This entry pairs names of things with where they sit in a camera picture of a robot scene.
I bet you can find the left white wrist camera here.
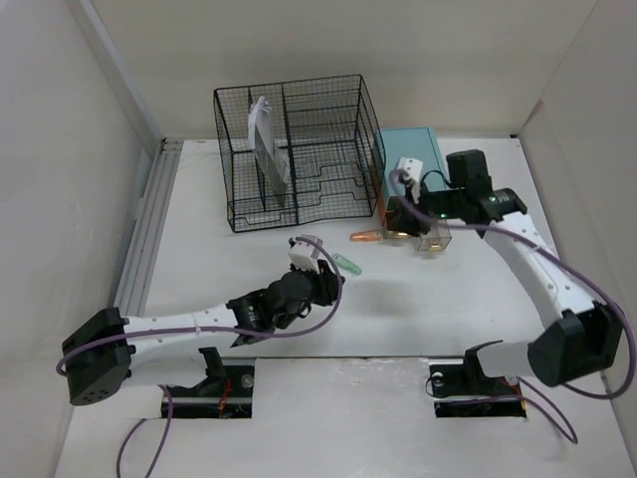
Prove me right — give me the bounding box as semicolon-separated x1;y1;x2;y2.
288;234;323;273

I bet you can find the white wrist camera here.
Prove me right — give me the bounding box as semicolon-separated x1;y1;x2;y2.
288;234;323;273
397;157;423;204

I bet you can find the purple cable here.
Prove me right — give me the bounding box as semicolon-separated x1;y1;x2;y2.
388;168;637;445
55;237;345;478

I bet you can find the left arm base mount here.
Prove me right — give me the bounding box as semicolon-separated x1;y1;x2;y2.
166;347;256;419

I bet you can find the orange highlighter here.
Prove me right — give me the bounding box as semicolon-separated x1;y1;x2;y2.
349;230;383;242

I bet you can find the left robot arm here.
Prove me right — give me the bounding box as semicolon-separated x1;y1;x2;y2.
57;260;345;406

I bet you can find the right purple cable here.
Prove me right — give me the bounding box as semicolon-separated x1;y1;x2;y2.
388;168;637;445

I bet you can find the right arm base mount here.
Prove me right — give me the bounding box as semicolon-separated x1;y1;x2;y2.
425;341;527;418

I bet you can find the green highlighter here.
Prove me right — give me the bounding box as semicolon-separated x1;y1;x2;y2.
332;254;362;276

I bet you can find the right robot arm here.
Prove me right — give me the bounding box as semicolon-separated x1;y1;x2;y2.
387;149;629;392

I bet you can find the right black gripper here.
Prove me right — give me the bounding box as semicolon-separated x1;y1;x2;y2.
385;178;465;238

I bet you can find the black setup guide booklet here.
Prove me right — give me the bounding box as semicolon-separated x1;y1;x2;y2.
249;127;291;208

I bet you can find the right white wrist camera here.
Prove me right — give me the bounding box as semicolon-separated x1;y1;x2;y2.
397;157;423;204

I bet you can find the black wire mesh organizer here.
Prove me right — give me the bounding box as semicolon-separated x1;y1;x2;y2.
212;74;386;233

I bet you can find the aluminium rail frame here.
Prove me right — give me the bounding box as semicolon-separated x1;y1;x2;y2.
108;138;184;317

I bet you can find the teal and orange drawer box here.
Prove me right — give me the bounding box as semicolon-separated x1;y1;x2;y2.
378;127;452;254

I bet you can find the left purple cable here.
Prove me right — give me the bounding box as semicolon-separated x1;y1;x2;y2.
55;237;345;478

